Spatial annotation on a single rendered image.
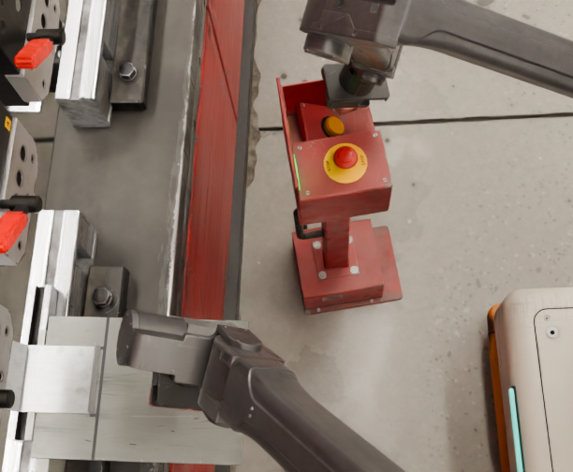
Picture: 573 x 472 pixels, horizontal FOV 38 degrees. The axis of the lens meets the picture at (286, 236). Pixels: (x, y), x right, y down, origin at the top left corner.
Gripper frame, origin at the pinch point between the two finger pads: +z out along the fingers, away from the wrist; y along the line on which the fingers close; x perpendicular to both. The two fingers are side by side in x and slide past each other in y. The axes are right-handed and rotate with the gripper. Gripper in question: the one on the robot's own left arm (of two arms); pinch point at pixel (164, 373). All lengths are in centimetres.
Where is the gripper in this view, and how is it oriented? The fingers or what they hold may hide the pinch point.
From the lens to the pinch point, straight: 104.9
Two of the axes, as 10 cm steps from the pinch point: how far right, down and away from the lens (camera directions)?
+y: -0.5, 9.4, -3.3
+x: 9.0, 1.8, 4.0
